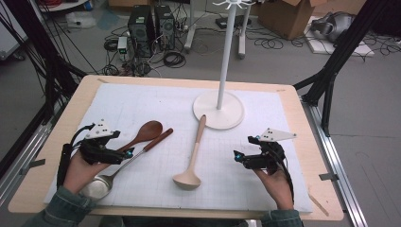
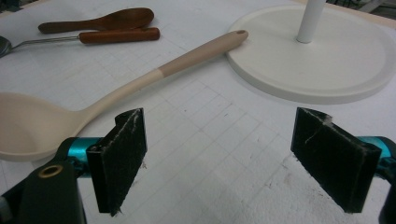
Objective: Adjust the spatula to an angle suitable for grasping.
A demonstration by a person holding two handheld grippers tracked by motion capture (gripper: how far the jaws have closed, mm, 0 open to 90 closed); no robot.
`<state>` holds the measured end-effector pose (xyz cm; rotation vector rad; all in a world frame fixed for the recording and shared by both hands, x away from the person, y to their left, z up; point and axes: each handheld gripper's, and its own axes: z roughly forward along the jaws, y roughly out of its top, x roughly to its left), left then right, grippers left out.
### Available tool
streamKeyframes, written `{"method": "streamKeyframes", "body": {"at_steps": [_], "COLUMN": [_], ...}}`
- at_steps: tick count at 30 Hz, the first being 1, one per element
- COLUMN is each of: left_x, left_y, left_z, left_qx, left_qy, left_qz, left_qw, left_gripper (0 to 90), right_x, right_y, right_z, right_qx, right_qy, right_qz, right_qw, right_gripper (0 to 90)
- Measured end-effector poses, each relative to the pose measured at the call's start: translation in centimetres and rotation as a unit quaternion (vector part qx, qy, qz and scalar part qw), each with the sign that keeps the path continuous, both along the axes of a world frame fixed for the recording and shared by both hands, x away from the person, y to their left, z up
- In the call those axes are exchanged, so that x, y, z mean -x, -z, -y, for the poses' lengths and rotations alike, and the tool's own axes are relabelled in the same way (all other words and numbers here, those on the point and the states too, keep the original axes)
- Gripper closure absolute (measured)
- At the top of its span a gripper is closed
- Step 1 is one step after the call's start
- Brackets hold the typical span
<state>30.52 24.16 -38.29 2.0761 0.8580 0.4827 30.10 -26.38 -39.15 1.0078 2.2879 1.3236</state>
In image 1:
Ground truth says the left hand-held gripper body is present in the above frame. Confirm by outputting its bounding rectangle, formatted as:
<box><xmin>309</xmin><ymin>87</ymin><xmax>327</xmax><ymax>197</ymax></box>
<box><xmin>78</xmin><ymin>118</ymin><xmax>127</xmax><ymax>166</ymax></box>

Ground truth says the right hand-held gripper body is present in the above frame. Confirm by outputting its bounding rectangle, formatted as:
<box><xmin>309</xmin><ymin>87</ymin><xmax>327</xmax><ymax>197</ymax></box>
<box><xmin>244</xmin><ymin>127</ymin><xmax>298</xmax><ymax>175</ymax></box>

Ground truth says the brown wooden spoon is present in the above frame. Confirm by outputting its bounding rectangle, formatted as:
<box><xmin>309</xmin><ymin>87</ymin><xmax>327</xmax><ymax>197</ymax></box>
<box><xmin>116</xmin><ymin>120</ymin><xmax>164</xmax><ymax>154</ymax></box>

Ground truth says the steel ladle with brown handle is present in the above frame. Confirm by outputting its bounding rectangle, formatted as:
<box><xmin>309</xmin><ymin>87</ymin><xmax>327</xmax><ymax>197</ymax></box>
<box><xmin>79</xmin><ymin>127</ymin><xmax>174</xmax><ymax>201</ymax></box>

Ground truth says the white utensil rack stand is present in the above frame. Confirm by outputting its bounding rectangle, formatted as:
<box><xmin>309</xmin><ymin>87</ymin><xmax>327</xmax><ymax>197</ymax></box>
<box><xmin>192</xmin><ymin>0</ymin><xmax>254</xmax><ymax>131</ymax></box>

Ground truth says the beige ladle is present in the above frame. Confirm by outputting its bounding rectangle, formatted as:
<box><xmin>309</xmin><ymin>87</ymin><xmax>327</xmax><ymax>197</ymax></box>
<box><xmin>172</xmin><ymin>113</ymin><xmax>207</xmax><ymax>191</ymax></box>

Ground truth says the person's left hand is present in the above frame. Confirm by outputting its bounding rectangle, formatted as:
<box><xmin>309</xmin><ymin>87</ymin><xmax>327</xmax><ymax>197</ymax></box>
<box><xmin>62</xmin><ymin>151</ymin><xmax>112</xmax><ymax>195</ymax></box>

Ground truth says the person's right hand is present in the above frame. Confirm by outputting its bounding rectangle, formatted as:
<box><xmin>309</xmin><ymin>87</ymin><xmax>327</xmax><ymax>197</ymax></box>
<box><xmin>253</xmin><ymin>166</ymin><xmax>296</xmax><ymax>211</ymax></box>

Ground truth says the white grid mat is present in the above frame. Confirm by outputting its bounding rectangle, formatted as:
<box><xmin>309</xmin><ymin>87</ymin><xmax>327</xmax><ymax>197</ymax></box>
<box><xmin>44</xmin><ymin>82</ymin><xmax>313</xmax><ymax>213</ymax></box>

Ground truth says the white power supply box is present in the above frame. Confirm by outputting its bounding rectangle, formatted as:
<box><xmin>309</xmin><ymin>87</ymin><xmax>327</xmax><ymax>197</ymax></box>
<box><xmin>116</xmin><ymin>36</ymin><xmax>129</xmax><ymax>55</ymax></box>

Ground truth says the white metal stand leg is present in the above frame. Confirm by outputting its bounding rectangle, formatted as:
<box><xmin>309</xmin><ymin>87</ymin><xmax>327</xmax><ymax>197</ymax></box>
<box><xmin>237</xmin><ymin>4</ymin><xmax>253</xmax><ymax>60</ymax></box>
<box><xmin>183</xmin><ymin>0</ymin><xmax>197</xmax><ymax>53</ymax></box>

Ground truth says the black computer tower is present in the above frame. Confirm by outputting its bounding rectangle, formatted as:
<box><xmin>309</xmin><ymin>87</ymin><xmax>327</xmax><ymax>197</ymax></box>
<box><xmin>127</xmin><ymin>4</ymin><xmax>155</xmax><ymax>59</ymax></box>
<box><xmin>154</xmin><ymin>4</ymin><xmax>176</xmax><ymax>51</ymax></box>

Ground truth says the white foam board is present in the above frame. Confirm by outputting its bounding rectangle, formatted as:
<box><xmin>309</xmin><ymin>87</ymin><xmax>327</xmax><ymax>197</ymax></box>
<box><xmin>304</xmin><ymin>15</ymin><xmax>376</xmax><ymax>58</ymax></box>

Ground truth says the clear plastic bag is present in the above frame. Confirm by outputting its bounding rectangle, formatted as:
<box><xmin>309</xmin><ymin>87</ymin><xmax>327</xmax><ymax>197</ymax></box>
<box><xmin>65</xmin><ymin>11</ymin><xmax>97</xmax><ymax>30</ymax></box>

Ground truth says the black power strip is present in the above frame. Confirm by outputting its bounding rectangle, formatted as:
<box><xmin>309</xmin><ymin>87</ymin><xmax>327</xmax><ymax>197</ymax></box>
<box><xmin>215</xmin><ymin>14</ymin><xmax>253</xmax><ymax>30</ymax></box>

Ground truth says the round white table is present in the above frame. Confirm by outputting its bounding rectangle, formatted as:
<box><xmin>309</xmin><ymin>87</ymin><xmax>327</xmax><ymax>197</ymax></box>
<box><xmin>37</xmin><ymin>0</ymin><xmax>89</xmax><ymax>13</ymax></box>

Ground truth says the grey bag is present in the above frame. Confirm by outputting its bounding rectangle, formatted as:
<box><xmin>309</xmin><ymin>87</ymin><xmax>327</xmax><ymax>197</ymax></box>
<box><xmin>310</xmin><ymin>11</ymin><xmax>356</xmax><ymax>44</ymax></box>

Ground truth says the white panel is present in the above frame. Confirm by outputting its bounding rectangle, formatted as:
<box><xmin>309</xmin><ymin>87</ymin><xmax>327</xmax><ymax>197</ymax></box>
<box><xmin>0</xmin><ymin>0</ymin><xmax>28</xmax><ymax>61</ymax></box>

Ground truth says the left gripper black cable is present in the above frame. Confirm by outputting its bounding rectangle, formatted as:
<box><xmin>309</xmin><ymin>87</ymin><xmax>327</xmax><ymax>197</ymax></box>
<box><xmin>56</xmin><ymin>123</ymin><xmax>96</xmax><ymax>190</ymax></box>

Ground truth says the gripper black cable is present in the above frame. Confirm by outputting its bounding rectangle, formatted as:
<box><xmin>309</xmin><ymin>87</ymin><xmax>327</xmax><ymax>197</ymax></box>
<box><xmin>56</xmin><ymin>123</ymin><xmax>96</xmax><ymax>190</ymax></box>
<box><xmin>273</xmin><ymin>148</ymin><xmax>296</xmax><ymax>204</ymax></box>

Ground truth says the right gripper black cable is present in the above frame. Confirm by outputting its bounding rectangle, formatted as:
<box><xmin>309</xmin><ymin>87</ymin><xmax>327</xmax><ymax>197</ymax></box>
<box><xmin>273</xmin><ymin>148</ymin><xmax>296</xmax><ymax>204</ymax></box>

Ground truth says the aluminium rail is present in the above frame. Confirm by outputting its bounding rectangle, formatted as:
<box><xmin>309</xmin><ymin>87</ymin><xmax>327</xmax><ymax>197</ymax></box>
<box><xmin>301</xmin><ymin>100</ymin><xmax>368</xmax><ymax>227</ymax></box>
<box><xmin>0</xmin><ymin>107</ymin><xmax>61</xmax><ymax>206</ymax></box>

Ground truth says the black metal frame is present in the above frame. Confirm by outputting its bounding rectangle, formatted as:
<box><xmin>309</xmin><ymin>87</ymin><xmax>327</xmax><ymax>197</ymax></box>
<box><xmin>0</xmin><ymin>0</ymin><xmax>88</xmax><ymax>178</ymax></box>
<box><xmin>292</xmin><ymin>0</ymin><xmax>392</xmax><ymax>138</ymax></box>

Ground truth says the small black cable coil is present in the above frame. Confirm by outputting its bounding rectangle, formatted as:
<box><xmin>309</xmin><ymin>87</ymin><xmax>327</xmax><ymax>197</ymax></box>
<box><xmin>103</xmin><ymin>37</ymin><xmax>120</xmax><ymax>53</ymax></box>

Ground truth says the large black cable coil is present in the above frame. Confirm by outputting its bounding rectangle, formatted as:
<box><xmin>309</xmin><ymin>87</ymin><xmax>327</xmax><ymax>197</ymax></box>
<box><xmin>162</xmin><ymin>50</ymin><xmax>187</xmax><ymax>69</ymax></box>

